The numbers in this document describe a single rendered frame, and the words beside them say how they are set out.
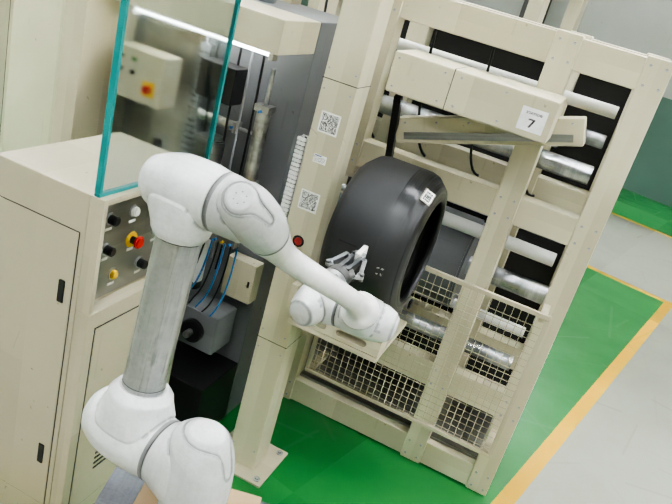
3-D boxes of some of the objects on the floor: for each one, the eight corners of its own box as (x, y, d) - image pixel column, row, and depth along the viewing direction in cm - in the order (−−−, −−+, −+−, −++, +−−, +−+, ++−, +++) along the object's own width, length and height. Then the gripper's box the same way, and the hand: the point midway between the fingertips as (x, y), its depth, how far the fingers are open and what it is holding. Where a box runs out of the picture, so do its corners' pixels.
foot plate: (203, 458, 297) (204, 454, 296) (236, 428, 321) (237, 424, 320) (258, 488, 290) (259, 484, 289) (287, 454, 313) (288, 450, 313)
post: (225, 458, 301) (394, -208, 206) (241, 442, 313) (407, -195, 218) (252, 472, 297) (435, -199, 203) (267, 455, 309) (447, -186, 215)
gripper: (356, 279, 200) (386, 247, 219) (316, 261, 203) (349, 231, 223) (351, 300, 204) (381, 267, 223) (311, 283, 207) (344, 251, 227)
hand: (361, 253), depth 220 cm, fingers closed
